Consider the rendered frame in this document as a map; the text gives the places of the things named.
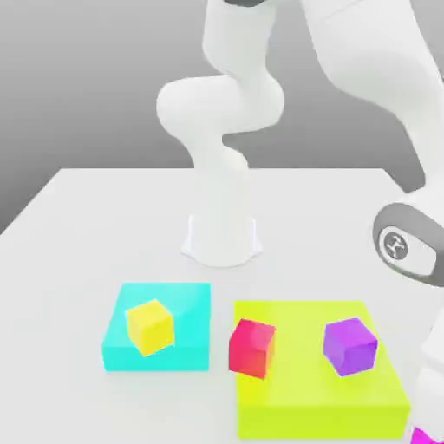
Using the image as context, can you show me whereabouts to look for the large cyan box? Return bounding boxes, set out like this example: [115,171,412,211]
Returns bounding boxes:
[101,282,212,373]

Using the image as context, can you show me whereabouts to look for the large lime box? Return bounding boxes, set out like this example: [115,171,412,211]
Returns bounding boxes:
[233,300,413,441]

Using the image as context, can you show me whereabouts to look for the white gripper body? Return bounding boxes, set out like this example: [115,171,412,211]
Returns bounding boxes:
[411,362,444,441]

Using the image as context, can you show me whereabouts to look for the small magenta cube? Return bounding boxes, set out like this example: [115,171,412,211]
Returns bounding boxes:
[409,426,444,444]

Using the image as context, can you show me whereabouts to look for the small yellow cube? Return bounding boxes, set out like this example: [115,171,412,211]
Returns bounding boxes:
[124,298,175,359]

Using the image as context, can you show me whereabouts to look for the small red cube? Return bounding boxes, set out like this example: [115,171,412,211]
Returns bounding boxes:
[227,317,278,382]

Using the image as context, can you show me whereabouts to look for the small purple cube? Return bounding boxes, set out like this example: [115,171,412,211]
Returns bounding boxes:
[322,317,380,378]

